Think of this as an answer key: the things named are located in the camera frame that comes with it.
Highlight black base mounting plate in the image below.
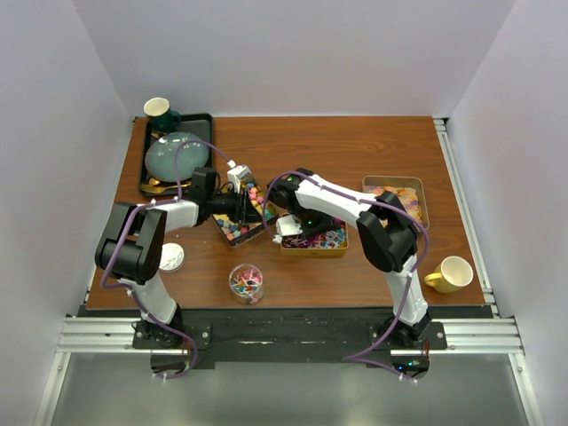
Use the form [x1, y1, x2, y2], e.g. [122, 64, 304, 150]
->
[131, 305, 492, 376]

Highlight white jar lid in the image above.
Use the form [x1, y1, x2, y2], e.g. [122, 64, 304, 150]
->
[159, 243, 185, 272]

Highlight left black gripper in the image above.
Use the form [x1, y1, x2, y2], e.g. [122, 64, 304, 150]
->
[207, 185, 264, 225]

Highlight teal ceramic plate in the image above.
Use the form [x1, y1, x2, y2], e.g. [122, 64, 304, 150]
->
[145, 132, 209, 182]

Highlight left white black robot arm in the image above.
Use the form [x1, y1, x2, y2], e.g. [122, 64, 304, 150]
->
[95, 162, 260, 349]

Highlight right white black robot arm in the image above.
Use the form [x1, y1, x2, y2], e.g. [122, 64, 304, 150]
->
[266, 169, 431, 356]

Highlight yellow mug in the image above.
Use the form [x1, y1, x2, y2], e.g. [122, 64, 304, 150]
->
[424, 256, 474, 294]

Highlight clear glass jar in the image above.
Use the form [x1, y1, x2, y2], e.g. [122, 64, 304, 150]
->
[229, 264, 264, 304]

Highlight gold tin of star candies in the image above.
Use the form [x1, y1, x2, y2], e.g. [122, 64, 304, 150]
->
[212, 177, 279, 248]

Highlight black serving tray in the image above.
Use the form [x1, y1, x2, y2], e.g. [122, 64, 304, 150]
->
[138, 113, 214, 196]

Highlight gold tin of gummy candies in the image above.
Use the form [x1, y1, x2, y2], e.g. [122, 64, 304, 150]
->
[362, 175, 430, 230]

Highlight gold tin of lollipops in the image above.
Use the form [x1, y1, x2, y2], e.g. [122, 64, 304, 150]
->
[280, 221, 349, 258]

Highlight aluminium frame rail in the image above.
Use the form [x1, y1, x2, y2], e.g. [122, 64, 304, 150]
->
[56, 317, 525, 355]

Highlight magenta plastic scoop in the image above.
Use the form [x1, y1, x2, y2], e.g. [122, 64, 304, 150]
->
[281, 235, 320, 249]

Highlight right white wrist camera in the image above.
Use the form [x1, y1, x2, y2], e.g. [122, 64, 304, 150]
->
[272, 214, 303, 244]

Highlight gold fork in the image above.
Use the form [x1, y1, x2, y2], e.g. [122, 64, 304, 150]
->
[139, 181, 178, 194]

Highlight dark green mug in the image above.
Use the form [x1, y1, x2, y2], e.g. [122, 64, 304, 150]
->
[143, 97, 182, 133]

